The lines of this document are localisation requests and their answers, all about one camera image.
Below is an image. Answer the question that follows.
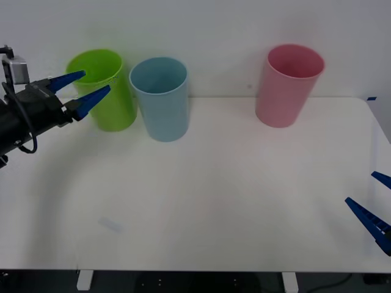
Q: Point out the pale blue plastic bin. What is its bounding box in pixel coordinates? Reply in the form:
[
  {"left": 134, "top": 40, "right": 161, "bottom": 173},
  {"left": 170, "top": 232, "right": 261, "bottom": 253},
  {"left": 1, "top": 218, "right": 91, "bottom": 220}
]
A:
[{"left": 128, "top": 57, "right": 189, "bottom": 143}]

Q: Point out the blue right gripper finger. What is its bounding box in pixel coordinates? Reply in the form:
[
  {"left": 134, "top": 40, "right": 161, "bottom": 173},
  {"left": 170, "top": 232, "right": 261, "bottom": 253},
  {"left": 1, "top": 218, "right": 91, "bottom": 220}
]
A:
[
  {"left": 370, "top": 170, "right": 391, "bottom": 190},
  {"left": 344, "top": 197, "right": 391, "bottom": 256}
]

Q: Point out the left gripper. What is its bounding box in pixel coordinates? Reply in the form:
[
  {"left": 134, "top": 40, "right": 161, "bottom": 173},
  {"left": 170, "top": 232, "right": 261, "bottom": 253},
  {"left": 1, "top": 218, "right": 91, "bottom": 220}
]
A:
[{"left": 17, "top": 70, "right": 112, "bottom": 136}]

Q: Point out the white table leg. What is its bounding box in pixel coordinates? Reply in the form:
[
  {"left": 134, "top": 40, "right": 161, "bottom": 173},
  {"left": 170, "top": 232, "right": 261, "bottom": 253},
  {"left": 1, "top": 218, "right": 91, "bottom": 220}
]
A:
[
  {"left": 76, "top": 269, "right": 93, "bottom": 291},
  {"left": 281, "top": 272, "right": 299, "bottom": 293}
]

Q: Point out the green plastic bin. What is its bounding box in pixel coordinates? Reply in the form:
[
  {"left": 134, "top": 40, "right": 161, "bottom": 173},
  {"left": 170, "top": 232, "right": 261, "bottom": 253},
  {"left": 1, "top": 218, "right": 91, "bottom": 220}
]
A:
[{"left": 66, "top": 48, "right": 137, "bottom": 133}]

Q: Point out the pink plastic bin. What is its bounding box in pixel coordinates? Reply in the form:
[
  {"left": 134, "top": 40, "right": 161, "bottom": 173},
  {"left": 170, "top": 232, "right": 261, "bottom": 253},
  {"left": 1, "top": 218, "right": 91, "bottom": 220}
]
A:
[{"left": 254, "top": 43, "right": 325, "bottom": 129}]

